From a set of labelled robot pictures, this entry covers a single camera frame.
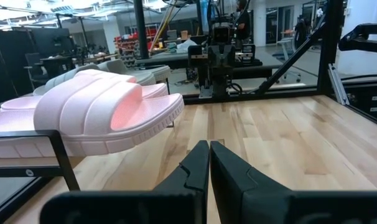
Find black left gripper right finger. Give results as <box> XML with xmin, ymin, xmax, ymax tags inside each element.
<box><xmin>210</xmin><ymin>140</ymin><xmax>377</xmax><ymax>224</ymax></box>

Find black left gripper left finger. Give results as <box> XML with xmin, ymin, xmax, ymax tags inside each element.
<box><xmin>40</xmin><ymin>139</ymin><xmax>210</xmax><ymax>224</ymax></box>

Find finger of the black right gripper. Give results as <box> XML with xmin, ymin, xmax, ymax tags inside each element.
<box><xmin>187</xmin><ymin>45</ymin><xmax>208</xmax><ymax>67</ymax></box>
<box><xmin>235</xmin><ymin>44</ymin><xmax>257</xmax><ymax>65</ymax></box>

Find pink slide sandal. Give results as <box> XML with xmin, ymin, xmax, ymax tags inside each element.
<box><xmin>0</xmin><ymin>68</ymin><xmax>170</xmax><ymax>113</ymax></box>
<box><xmin>0</xmin><ymin>73</ymin><xmax>185</xmax><ymax>158</ymax></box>

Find red storage shelf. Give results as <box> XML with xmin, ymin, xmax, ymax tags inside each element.
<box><xmin>113</xmin><ymin>26</ymin><xmax>160</xmax><ymax>58</ymax></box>

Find black background table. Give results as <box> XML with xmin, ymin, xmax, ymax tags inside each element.
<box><xmin>135</xmin><ymin>52</ymin><xmax>284</xmax><ymax>80</ymax></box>

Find person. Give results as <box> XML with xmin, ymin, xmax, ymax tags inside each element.
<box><xmin>235</xmin><ymin>0</ymin><xmax>252</xmax><ymax>41</ymax></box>

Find yellow poles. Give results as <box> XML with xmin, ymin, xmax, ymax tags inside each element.
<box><xmin>149</xmin><ymin>2</ymin><xmax>177</xmax><ymax>50</ymax></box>

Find silver aluminium bar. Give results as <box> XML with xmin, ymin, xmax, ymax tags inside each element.
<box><xmin>327</xmin><ymin>63</ymin><xmax>348</xmax><ymax>106</ymax></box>

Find black drawer cabinet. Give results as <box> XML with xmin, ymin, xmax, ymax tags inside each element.
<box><xmin>343</xmin><ymin>77</ymin><xmax>377</xmax><ymax>128</ymax></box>

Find black office chair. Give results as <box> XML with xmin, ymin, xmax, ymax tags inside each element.
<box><xmin>23</xmin><ymin>52</ymin><xmax>51</xmax><ymax>91</ymax></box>

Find black partition panels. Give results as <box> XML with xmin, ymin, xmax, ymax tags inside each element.
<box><xmin>0</xmin><ymin>27</ymin><xmax>74</xmax><ymax>105</ymax></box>

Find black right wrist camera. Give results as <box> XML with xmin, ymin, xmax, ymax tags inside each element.
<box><xmin>212</xmin><ymin>26</ymin><xmax>235</xmax><ymax>44</ymax></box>

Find black aluminium table frame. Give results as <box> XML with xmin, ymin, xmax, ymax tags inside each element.
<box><xmin>0</xmin><ymin>0</ymin><xmax>377</xmax><ymax>223</ymax></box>

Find wooden shelf with black frame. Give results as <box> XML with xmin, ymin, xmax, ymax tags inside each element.
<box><xmin>0</xmin><ymin>77</ymin><xmax>175</xmax><ymax>192</ymax></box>

